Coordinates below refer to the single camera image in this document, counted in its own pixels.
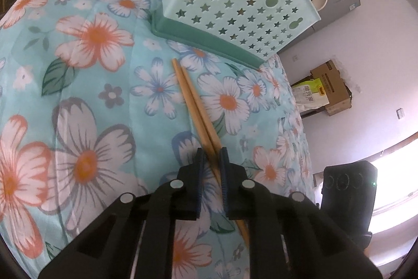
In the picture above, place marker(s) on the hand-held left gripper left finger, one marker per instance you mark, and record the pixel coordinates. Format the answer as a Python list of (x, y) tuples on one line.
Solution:
[(200, 181)]

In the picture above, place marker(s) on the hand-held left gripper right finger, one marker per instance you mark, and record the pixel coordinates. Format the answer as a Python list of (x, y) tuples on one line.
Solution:
[(224, 181)]

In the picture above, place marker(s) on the mint green utensil basket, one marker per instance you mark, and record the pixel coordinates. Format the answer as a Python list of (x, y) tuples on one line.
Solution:
[(235, 4)]

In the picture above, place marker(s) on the yellow green paper bag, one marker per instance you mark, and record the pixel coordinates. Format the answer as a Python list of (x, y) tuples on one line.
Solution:
[(308, 94)]

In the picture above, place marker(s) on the open cardboard box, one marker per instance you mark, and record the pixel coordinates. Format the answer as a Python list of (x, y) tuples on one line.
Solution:
[(333, 86)]

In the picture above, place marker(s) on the floral blue blanket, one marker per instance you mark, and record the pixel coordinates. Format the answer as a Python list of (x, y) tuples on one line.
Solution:
[(98, 102)]

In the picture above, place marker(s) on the white wall socket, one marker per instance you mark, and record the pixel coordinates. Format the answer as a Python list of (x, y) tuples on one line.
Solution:
[(400, 113)]

